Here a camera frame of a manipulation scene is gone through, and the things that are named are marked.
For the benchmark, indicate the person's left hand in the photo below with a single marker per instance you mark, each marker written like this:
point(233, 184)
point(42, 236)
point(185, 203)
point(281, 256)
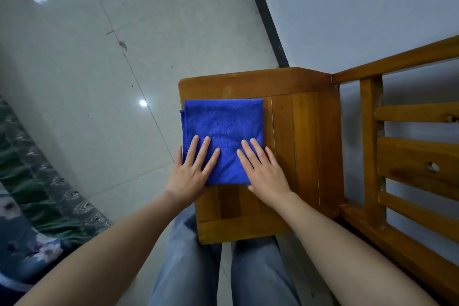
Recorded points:
point(188, 180)

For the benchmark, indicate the person's right hand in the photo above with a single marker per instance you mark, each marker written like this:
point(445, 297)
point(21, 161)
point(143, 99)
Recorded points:
point(267, 178)

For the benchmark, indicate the blue cloth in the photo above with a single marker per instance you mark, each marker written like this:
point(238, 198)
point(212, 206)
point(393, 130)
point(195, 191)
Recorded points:
point(222, 123)

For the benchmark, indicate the person's right forearm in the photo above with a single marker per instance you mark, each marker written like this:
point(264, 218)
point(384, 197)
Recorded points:
point(351, 255)

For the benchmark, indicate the person's left forearm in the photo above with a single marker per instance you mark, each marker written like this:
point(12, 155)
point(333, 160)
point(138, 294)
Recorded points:
point(104, 259)

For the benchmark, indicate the person's blue jeans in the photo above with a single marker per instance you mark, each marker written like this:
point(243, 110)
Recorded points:
point(190, 273)

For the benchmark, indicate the wooden chair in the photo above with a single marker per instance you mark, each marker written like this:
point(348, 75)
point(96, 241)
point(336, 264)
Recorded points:
point(304, 137)

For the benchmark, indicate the bed with blue floral sheet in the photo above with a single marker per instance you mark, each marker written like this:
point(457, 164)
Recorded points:
point(32, 209)

